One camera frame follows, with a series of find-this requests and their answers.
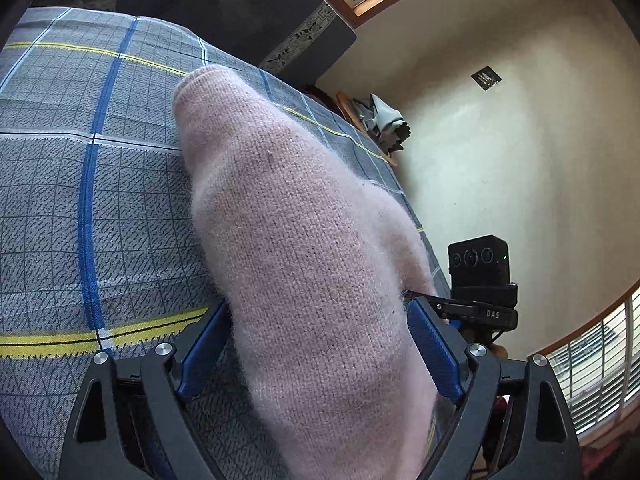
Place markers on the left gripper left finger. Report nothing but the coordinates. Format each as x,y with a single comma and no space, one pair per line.
129,420

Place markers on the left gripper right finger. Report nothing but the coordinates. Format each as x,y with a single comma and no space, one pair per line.
511,411

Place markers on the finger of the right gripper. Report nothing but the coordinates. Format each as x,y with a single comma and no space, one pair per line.
436,303

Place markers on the pink knitted sweater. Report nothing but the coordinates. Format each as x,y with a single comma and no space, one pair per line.
313,262

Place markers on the person's right hand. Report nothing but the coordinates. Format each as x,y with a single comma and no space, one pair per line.
498,351

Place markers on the blue plaid bed sheet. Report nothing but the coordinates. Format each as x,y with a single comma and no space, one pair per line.
96,248

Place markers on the small wooden side table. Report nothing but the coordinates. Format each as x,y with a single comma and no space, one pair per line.
344,103

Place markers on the dark sofa backrest cushion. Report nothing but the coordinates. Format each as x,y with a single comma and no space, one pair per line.
296,40

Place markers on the dark wall switch plate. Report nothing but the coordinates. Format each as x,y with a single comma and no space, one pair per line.
486,78

